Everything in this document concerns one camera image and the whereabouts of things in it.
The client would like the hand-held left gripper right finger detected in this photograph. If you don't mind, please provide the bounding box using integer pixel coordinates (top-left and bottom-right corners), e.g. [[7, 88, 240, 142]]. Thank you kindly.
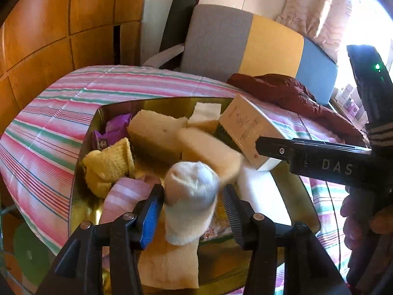
[[222, 184, 352, 295]]

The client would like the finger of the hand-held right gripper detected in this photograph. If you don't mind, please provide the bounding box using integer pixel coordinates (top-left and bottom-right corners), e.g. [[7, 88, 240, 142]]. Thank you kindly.
[[255, 136, 294, 162]]

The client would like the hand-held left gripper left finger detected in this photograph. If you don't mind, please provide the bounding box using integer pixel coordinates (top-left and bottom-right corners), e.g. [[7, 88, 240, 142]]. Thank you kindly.
[[35, 184, 165, 295]]

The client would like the clear snack packet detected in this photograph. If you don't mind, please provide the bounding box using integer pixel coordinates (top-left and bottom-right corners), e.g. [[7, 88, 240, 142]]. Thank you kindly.
[[201, 197, 237, 242]]

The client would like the pink striped sock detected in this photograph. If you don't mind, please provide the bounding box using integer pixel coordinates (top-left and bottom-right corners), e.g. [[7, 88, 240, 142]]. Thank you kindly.
[[98, 177, 154, 225]]

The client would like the cream box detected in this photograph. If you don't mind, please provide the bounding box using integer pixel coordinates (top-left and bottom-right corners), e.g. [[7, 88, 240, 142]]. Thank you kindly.
[[219, 94, 284, 172]]

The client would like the white foam block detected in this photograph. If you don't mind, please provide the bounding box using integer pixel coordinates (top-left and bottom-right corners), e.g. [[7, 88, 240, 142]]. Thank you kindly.
[[238, 163, 292, 226]]

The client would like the white sock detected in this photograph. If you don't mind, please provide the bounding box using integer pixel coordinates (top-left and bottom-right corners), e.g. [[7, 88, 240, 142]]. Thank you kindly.
[[164, 161, 220, 246]]

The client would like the yellow sponge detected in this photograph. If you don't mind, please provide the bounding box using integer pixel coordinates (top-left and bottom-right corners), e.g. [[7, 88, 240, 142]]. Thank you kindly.
[[138, 227, 200, 289], [127, 109, 188, 165], [176, 127, 243, 185], [187, 101, 222, 134]]

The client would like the golden tray box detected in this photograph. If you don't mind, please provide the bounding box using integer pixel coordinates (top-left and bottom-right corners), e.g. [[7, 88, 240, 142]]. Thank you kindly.
[[69, 97, 321, 295]]

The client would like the yellow sock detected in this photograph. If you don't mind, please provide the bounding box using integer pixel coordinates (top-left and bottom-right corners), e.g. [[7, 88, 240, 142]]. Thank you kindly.
[[82, 137, 136, 199]]

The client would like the purple packet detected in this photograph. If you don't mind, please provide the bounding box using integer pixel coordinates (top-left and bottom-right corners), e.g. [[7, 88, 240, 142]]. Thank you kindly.
[[90, 113, 133, 151]]

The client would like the person's right hand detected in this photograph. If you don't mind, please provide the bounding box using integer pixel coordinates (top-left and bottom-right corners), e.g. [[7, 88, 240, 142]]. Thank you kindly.
[[340, 187, 393, 252]]

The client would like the maroon jacket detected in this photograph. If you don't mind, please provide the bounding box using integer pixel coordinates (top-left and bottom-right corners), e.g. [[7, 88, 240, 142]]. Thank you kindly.
[[226, 73, 369, 146]]

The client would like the purple package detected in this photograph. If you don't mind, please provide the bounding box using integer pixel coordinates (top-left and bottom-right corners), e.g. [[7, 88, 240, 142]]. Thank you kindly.
[[345, 101, 361, 117]]

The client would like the stack of white boxes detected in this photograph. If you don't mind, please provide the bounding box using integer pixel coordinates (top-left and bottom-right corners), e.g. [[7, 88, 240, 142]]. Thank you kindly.
[[336, 84, 353, 105]]

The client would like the grey yellow blue headboard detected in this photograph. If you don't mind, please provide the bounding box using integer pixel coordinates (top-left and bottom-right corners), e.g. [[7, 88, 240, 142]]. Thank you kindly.
[[181, 4, 338, 106]]

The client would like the green floor mat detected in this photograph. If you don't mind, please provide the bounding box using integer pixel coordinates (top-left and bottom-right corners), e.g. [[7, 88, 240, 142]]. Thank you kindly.
[[12, 221, 51, 279]]

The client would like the striped bed sheet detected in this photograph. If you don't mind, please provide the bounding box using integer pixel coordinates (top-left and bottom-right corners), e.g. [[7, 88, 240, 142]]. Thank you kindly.
[[0, 64, 373, 295]]

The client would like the grey metal armrest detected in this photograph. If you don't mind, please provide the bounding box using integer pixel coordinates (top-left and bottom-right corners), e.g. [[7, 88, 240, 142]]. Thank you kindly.
[[143, 43, 186, 68]]

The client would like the pink patterned curtain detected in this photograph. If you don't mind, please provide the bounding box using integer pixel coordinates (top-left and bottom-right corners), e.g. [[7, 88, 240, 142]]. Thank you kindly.
[[276, 0, 357, 63]]

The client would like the black rolled mat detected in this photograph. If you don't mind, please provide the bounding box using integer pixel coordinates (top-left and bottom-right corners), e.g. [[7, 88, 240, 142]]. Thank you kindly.
[[158, 0, 200, 54]]

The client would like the wooden wardrobe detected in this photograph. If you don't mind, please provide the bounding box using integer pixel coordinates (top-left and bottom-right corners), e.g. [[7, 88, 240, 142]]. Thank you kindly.
[[0, 0, 148, 120]]

